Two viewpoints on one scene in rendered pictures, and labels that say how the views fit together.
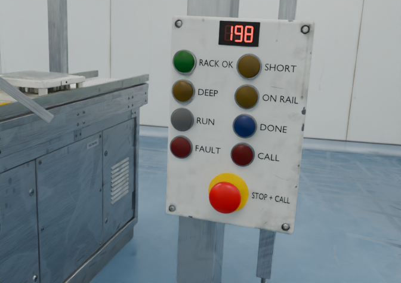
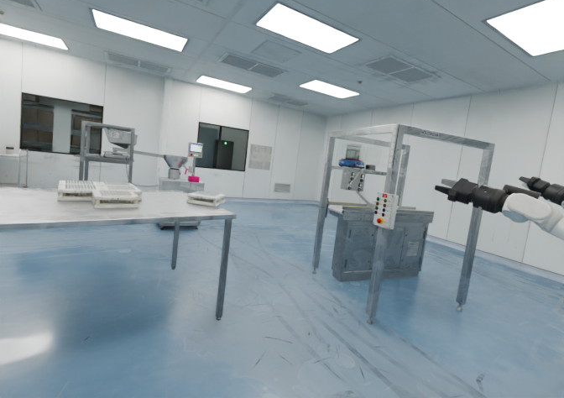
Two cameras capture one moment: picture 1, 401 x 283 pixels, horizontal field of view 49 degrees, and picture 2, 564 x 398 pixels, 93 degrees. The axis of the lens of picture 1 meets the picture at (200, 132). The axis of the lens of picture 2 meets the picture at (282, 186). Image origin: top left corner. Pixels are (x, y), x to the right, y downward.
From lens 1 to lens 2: 1.80 m
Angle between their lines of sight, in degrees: 53
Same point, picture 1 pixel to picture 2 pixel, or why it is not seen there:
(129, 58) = (462, 208)
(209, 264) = (381, 237)
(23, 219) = (368, 241)
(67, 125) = not seen: hidden behind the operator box
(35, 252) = (370, 253)
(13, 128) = (368, 214)
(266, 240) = (462, 285)
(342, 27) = not seen: outside the picture
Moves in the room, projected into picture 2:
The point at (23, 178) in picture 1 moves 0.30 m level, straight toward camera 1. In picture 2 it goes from (370, 229) to (364, 234)
